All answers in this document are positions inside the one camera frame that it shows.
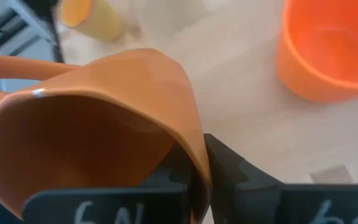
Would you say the brown orange ceramic mug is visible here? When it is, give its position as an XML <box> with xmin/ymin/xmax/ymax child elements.
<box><xmin>0</xmin><ymin>47</ymin><xmax>213</xmax><ymax>223</ymax></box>

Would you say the yellow cup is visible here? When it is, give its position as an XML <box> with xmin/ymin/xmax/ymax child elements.
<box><xmin>58</xmin><ymin>0</ymin><xmax>126</xmax><ymax>43</ymax></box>

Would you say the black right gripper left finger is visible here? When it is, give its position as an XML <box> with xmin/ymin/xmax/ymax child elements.
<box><xmin>23</xmin><ymin>141</ymin><xmax>196</xmax><ymax>224</ymax></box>

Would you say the grey tape patch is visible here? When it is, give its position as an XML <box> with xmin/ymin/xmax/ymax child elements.
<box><xmin>308</xmin><ymin>164</ymin><xmax>353</xmax><ymax>185</ymax></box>

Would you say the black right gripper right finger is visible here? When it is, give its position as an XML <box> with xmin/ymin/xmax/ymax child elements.
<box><xmin>203</xmin><ymin>133</ymin><xmax>358</xmax><ymax>224</ymax></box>

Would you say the bright orange plastic mug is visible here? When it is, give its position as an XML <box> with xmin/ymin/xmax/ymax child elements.
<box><xmin>276</xmin><ymin>0</ymin><xmax>358</xmax><ymax>103</ymax></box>

